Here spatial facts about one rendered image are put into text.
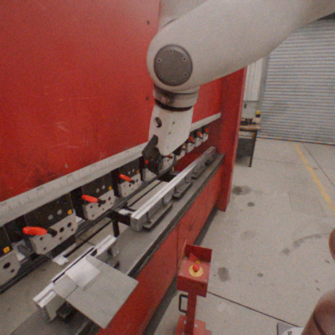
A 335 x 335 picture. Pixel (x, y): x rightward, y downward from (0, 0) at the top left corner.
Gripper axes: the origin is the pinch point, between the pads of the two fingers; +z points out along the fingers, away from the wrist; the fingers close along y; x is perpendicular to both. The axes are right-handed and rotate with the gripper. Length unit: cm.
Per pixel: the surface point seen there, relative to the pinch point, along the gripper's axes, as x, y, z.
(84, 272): 14, -24, 53
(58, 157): 32.0, -11.3, 11.6
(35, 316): 20, -45, 63
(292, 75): 8, 728, 126
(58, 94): 38.0, -2.8, -4.1
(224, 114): 38, 190, 76
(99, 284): 6, -24, 51
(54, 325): 11, -42, 61
